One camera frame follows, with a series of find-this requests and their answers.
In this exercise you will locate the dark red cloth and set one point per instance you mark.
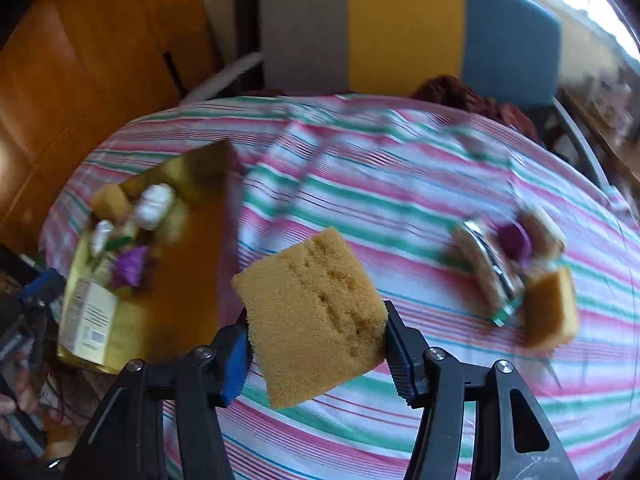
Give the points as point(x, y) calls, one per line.
point(449, 91)

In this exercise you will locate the small yellow sponge piece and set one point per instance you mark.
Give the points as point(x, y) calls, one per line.
point(110, 203)

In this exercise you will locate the white tall medicine box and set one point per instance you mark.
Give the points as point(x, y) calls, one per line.
point(88, 321)

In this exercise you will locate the white gauze ball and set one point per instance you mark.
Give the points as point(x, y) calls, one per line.
point(154, 204)

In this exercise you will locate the purple plastic wrapper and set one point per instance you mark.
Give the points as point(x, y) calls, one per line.
point(129, 267)

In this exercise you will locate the grey yellow blue chair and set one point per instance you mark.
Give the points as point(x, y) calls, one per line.
point(506, 50)

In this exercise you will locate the wooden wardrobe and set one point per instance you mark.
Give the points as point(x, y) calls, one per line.
point(75, 71)

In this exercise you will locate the gold metal tray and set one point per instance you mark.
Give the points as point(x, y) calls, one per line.
point(185, 295)

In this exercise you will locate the striped pink green tablecloth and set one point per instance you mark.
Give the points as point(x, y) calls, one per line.
point(394, 176)

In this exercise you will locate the large yellow sponge block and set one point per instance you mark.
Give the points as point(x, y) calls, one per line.
point(315, 319)

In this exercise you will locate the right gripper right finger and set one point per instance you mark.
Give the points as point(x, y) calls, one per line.
point(513, 438)

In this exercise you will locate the beige bandage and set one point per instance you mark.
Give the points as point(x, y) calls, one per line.
point(547, 239)

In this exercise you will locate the green small medicine box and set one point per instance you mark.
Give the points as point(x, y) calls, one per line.
point(114, 246)

